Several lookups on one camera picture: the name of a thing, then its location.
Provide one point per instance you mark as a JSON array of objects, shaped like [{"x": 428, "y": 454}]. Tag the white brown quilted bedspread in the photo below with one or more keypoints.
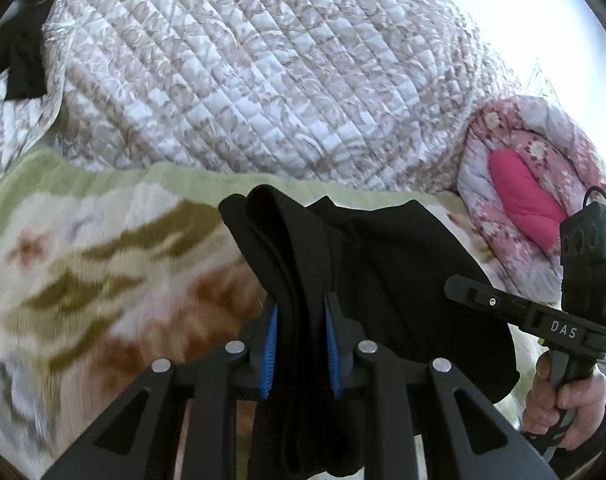
[{"x": 258, "y": 60}]

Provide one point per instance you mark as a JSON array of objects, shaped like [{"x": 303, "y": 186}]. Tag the dark cloth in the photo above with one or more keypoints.
[{"x": 25, "y": 55}]

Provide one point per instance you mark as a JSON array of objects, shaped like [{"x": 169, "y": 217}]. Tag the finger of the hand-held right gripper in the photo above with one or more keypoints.
[{"x": 483, "y": 300}]

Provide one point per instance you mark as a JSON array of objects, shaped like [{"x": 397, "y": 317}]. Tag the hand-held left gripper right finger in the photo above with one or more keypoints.
[{"x": 334, "y": 355}]

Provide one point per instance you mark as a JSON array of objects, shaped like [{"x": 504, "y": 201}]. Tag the green floral plush blanket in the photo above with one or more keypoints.
[{"x": 108, "y": 260}]

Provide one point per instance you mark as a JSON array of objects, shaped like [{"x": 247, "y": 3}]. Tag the black pants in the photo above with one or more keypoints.
[{"x": 408, "y": 270}]

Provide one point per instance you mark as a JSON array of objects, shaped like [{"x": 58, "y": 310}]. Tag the pink floral comforter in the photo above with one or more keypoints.
[{"x": 513, "y": 195}]

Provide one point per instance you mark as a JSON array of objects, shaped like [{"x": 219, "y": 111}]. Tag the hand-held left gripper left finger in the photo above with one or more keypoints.
[{"x": 270, "y": 355}]

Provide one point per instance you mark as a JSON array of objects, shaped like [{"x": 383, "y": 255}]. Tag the person's right hand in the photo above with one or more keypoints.
[{"x": 583, "y": 400}]

